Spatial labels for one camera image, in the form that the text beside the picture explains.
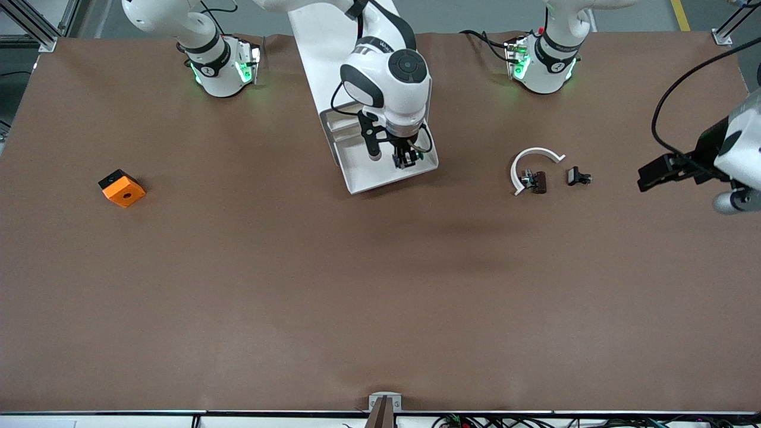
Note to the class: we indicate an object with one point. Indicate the orange and black block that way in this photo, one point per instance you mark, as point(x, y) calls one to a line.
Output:
point(122, 189)

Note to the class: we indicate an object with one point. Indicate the small black switch part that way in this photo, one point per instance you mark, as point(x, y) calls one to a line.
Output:
point(576, 176)

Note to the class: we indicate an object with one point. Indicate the white plastic drawer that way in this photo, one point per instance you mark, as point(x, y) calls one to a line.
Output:
point(380, 178)

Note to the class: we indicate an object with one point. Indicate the brown table mat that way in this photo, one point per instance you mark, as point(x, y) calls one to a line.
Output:
point(380, 309)

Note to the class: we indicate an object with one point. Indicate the white drawer cabinet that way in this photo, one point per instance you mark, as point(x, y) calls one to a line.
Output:
point(321, 35)

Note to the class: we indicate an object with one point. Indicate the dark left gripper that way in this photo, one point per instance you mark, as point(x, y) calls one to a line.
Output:
point(708, 145)

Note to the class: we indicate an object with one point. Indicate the white curved plastic piece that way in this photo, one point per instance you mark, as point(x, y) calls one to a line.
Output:
point(538, 151)

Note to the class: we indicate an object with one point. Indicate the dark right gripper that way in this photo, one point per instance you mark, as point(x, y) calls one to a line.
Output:
point(405, 146)

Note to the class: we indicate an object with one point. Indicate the brown push button switch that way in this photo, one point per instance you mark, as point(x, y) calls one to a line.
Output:
point(537, 182)

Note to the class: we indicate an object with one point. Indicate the yellow floor tape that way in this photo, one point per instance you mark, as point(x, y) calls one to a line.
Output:
point(681, 15)

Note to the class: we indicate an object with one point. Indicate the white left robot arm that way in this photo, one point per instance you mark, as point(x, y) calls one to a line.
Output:
point(547, 71)

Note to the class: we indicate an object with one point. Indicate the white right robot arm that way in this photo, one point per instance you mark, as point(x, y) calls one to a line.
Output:
point(392, 101)

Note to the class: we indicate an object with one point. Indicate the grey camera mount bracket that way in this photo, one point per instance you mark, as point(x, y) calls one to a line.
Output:
point(384, 410)

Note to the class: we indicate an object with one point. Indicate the white table edge rail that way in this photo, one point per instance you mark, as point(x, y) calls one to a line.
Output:
point(119, 419)

